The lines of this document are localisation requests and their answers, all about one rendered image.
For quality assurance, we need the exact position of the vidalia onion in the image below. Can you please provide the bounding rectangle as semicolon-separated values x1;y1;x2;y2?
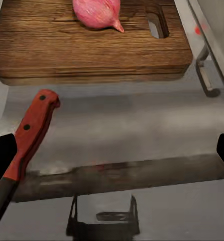
72;0;124;32

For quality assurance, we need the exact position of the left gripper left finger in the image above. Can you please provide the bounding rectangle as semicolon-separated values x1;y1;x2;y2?
0;134;18;179

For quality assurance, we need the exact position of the cutting board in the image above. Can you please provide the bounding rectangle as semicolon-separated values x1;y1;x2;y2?
0;0;193;78

